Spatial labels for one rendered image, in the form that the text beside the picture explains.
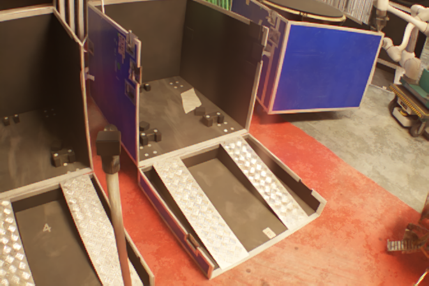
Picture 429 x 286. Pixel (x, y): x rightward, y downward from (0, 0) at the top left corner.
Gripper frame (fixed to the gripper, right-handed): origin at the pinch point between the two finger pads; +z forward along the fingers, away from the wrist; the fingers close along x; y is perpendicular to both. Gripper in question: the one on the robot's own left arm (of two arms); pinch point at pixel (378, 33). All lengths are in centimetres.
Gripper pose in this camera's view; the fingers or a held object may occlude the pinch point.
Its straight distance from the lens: 320.3
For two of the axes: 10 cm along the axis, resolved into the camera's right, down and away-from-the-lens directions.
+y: -3.3, -4.1, 8.5
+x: -9.4, 0.7, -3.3
